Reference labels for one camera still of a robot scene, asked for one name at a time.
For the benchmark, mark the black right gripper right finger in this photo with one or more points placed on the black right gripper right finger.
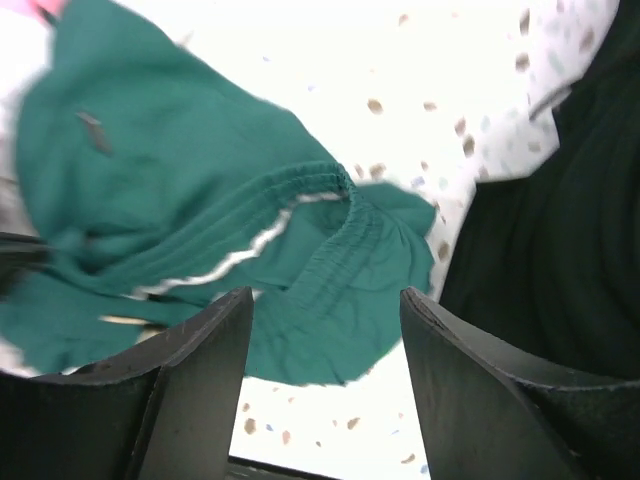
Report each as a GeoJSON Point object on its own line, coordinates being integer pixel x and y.
{"type": "Point", "coordinates": [488, 410]}

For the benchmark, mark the black hanging garment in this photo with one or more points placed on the black hanging garment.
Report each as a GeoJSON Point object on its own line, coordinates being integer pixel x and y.
{"type": "Point", "coordinates": [550, 262]}

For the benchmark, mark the green shorts with drawstring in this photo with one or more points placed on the green shorts with drawstring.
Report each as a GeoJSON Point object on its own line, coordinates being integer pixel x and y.
{"type": "Point", "coordinates": [158, 185]}

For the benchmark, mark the pink folded shirt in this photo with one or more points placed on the pink folded shirt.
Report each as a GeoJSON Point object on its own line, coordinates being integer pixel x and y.
{"type": "Point", "coordinates": [47, 10]}

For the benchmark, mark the white perforated laundry basket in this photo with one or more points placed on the white perforated laundry basket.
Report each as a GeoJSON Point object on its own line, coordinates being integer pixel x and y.
{"type": "Point", "coordinates": [25, 52]}

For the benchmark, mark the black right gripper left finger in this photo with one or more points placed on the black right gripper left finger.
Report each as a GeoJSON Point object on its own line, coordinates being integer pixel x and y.
{"type": "Point", "coordinates": [163, 409]}

